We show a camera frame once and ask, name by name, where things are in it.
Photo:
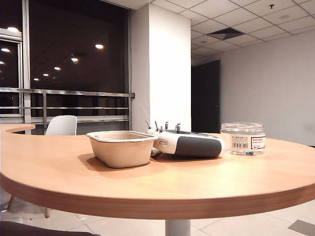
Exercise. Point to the beige rectangular paper tray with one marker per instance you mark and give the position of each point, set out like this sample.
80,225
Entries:
121,152

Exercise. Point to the curved wooden side table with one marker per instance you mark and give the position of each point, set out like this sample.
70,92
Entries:
17,127

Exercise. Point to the ceiling sprinkler head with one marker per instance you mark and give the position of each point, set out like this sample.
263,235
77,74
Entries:
271,5

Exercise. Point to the clear plastic jar with labels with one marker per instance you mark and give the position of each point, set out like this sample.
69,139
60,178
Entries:
242,134

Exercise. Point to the white grey remote controller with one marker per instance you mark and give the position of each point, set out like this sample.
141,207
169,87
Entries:
194,146

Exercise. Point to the pale chair leg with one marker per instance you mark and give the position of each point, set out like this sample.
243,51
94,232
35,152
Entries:
47,212

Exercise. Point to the ceiling air vent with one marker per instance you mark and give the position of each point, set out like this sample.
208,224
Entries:
225,33

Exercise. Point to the white window blind box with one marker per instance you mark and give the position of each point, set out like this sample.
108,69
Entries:
9,34

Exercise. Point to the dark brown seat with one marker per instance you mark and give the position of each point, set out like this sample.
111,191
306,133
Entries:
37,229

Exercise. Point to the white plastic chair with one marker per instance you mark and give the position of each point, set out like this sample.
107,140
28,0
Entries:
61,125

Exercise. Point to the steel window railing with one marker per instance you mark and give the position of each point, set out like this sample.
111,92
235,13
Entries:
73,93

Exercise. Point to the dark door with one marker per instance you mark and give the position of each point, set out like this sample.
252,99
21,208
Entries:
205,98

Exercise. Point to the grey floor outlet cover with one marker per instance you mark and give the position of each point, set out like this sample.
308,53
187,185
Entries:
302,225

